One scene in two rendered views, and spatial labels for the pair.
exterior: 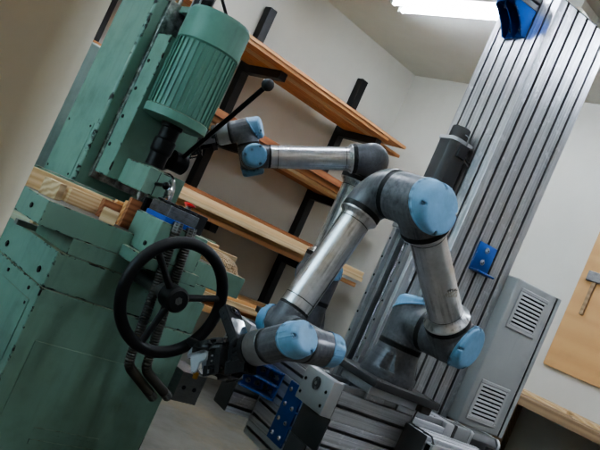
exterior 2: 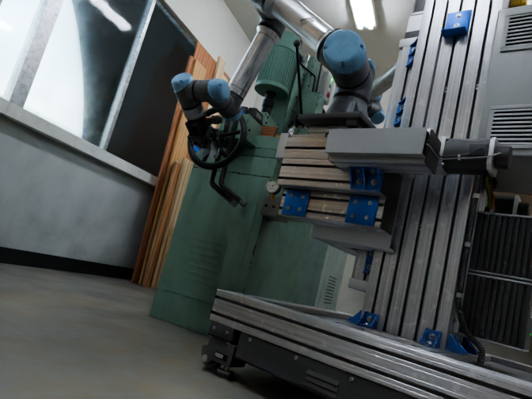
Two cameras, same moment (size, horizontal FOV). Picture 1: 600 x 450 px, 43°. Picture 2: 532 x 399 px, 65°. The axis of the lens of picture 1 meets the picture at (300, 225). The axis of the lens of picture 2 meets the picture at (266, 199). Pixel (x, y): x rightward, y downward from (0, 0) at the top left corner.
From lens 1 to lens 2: 2.15 m
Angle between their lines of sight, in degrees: 68
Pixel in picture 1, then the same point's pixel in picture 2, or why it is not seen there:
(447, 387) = (464, 135)
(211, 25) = not seen: hidden behind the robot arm
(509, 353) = (521, 71)
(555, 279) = not seen: outside the picture
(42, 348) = (194, 195)
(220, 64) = (274, 51)
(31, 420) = (193, 233)
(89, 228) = not seen: hidden behind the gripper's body
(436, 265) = (282, 12)
